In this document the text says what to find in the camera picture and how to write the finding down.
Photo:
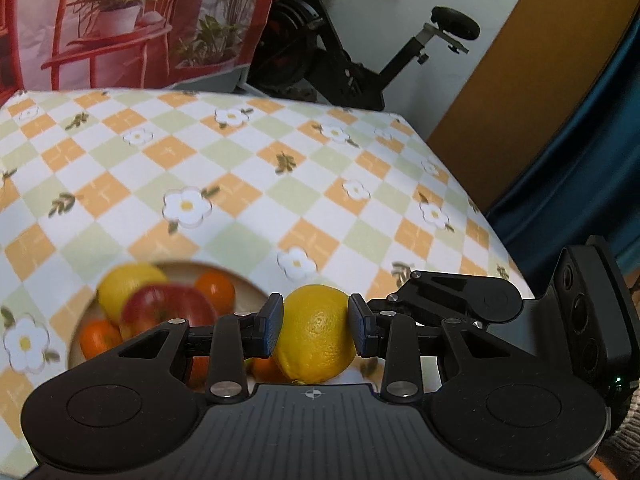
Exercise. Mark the small tangerine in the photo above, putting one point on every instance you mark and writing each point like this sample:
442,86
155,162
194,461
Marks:
265,370
215,287
199,370

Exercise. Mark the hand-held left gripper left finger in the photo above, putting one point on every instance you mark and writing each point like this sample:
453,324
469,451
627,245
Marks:
274,317

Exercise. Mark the dark blue curtain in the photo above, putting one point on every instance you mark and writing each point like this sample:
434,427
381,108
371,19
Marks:
590,185

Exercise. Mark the brown wooden board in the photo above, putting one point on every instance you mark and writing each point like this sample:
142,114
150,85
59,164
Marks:
525,85

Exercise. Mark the printed chair plant backdrop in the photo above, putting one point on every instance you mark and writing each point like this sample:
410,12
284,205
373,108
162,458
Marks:
50,10

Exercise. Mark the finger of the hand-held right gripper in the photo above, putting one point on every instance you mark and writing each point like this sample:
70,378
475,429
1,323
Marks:
425,295

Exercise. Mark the cream round plate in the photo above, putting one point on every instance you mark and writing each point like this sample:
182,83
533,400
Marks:
247,300

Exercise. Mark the yellow lemon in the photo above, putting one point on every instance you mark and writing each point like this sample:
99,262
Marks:
315,332
127,285

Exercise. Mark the black exercise bike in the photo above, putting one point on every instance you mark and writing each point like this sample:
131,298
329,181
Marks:
300,60

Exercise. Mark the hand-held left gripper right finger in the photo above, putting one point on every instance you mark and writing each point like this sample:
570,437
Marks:
356,320

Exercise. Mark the large orange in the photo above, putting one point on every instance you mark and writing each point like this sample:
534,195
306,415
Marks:
100,337

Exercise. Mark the red apple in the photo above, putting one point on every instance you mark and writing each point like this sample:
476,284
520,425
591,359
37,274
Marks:
165,307

